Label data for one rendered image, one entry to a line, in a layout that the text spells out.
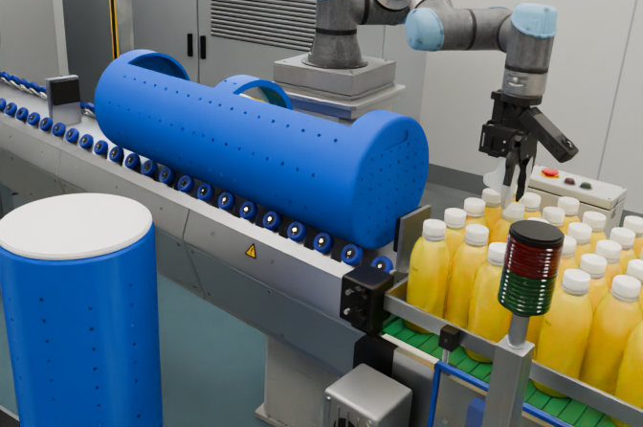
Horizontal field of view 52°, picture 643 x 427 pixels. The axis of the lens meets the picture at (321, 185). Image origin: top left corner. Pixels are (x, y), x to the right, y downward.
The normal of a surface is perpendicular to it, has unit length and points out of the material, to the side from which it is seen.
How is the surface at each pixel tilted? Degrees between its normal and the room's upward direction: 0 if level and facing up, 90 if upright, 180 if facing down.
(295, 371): 90
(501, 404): 90
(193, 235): 71
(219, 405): 0
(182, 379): 0
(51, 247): 0
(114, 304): 90
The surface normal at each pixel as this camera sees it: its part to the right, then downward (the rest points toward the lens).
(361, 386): 0.05, -0.93
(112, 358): 0.63, 0.32
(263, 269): -0.59, -0.07
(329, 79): -0.53, 0.29
